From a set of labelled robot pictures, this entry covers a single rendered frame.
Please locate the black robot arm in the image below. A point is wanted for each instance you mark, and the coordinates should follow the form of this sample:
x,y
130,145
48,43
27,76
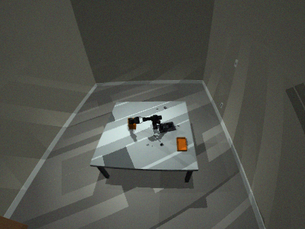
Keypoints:
x,y
153,118

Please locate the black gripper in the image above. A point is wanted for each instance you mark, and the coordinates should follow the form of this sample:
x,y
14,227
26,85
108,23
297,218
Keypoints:
x,y
154,125

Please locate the orange shallow tray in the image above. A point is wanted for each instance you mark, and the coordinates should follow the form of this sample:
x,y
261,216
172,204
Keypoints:
x,y
181,144

